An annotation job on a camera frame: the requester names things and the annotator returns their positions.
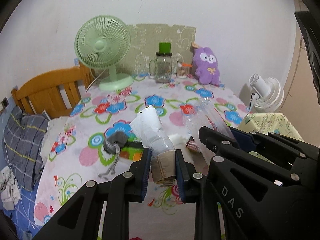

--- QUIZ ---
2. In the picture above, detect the green snack packet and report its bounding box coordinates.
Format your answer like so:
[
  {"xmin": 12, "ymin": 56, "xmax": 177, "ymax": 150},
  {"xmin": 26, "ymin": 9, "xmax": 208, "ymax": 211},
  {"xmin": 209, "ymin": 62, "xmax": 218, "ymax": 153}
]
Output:
[{"xmin": 119, "ymin": 133, "xmax": 144, "ymax": 161}]

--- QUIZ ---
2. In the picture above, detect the clear plastic cup sleeve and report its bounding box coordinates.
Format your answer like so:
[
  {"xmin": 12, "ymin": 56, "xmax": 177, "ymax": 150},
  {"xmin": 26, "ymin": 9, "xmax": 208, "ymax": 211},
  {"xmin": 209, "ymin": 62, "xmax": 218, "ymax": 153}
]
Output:
[{"xmin": 180, "ymin": 98, "xmax": 234, "ymax": 165}]

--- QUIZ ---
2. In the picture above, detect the white tissue pack with sleeve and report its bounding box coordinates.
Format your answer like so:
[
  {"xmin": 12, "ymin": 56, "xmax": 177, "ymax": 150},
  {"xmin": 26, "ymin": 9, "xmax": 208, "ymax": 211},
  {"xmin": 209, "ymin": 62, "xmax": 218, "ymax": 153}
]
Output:
[{"xmin": 130, "ymin": 105, "xmax": 175, "ymax": 185}]

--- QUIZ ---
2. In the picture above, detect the yellow cartoon storage box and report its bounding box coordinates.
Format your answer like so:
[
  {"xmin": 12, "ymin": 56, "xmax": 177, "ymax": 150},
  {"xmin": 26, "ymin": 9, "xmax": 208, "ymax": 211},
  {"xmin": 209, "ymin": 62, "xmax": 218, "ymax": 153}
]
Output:
[{"xmin": 238, "ymin": 113, "xmax": 303, "ymax": 141}]

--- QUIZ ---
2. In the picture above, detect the beige door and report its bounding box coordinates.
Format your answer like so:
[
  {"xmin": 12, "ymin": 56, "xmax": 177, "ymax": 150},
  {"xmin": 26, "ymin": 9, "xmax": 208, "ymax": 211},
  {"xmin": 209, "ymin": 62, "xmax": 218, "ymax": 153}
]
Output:
[{"xmin": 279, "ymin": 0, "xmax": 319, "ymax": 146}]

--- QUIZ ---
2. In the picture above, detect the blue bed sheet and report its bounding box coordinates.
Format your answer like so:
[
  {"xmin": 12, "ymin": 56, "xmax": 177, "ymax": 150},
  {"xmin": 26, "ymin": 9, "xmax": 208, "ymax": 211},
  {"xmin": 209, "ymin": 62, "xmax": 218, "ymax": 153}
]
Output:
[{"xmin": 1, "ymin": 98, "xmax": 49, "ymax": 239}]

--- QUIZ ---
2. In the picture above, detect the white standing fan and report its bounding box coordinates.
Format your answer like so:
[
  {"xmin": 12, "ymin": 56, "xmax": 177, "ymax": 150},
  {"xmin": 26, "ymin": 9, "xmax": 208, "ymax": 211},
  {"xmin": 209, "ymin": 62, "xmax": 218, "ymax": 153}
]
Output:
[{"xmin": 249, "ymin": 74, "xmax": 284, "ymax": 113}]

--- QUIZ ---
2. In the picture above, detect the crumpled white cloth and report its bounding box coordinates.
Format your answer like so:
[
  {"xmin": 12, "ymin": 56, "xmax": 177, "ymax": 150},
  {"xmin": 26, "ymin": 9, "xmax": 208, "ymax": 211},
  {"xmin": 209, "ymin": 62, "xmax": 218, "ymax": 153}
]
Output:
[{"xmin": 1, "ymin": 166, "xmax": 21, "ymax": 211}]

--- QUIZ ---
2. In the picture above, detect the grey fabric scrunchie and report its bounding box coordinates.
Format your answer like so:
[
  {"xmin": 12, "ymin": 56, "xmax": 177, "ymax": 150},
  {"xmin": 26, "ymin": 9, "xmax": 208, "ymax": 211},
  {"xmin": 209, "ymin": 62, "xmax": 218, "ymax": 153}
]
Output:
[{"xmin": 98, "ymin": 131, "xmax": 129, "ymax": 180}]

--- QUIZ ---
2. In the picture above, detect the floral tablecloth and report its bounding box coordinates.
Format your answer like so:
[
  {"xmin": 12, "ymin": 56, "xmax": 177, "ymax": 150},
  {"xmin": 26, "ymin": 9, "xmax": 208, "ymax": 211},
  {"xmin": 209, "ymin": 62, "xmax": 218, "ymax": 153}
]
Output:
[{"xmin": 34, "ymin": 74, "xmax": 248, "ymax": 239}]

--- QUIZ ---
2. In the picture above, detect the grey plaid pillow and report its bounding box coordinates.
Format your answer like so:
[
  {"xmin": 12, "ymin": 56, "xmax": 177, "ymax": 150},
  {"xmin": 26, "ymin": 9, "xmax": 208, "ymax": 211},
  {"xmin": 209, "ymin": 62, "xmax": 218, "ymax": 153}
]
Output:
[{"xmin": 2, "ymin": 106, "xmax": 49, "ymax": 191}]

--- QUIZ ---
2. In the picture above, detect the purple plush bunny toy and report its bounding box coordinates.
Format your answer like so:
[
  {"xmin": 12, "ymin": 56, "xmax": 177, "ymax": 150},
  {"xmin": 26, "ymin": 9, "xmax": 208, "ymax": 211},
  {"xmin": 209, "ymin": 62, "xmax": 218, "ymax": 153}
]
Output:
[{"xmin": 193, "ymin": 47, "xmax": 220, "ymax": 86}]

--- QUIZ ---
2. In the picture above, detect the wooden bed headboard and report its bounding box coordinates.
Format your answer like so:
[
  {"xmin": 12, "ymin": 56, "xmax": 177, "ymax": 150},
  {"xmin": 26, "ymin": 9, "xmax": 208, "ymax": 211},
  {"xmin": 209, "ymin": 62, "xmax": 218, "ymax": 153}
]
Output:
[{"xmin": 11, "ymin": 64, "xmax": 93, "ymax": 118}]

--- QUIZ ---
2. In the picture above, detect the small jar with orange lid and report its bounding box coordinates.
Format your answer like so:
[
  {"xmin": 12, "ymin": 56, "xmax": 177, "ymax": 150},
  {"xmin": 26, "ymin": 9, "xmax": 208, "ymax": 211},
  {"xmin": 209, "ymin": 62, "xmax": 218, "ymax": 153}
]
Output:
[{"xmin": 176, "ymin": 62, "xmax": 193, "ymax": 79}]

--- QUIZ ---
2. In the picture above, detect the glass jar with green lid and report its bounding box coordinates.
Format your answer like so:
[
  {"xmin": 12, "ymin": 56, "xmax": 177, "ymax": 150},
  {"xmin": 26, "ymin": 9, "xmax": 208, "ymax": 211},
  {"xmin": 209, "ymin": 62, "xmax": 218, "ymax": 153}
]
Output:
[{"xmin": 149, "ymin": 42, "xmax": 172, "ymax": 83}]

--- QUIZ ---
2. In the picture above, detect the green patterned cardboard panel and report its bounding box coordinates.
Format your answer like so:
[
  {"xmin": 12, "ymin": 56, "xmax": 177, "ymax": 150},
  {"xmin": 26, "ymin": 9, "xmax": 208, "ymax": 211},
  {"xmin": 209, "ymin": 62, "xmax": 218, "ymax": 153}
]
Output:
[{"xmin": 118, "ymin": 24, "xmax": 196, "ymax": 74}]

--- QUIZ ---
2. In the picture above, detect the green desk fan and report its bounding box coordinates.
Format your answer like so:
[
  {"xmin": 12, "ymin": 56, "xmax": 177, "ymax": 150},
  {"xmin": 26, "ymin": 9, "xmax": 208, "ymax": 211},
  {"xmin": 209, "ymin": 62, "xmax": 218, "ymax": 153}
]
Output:
[{"xmin": 74, "ymin": 15, "xmax": 133, "ymax": 92}]

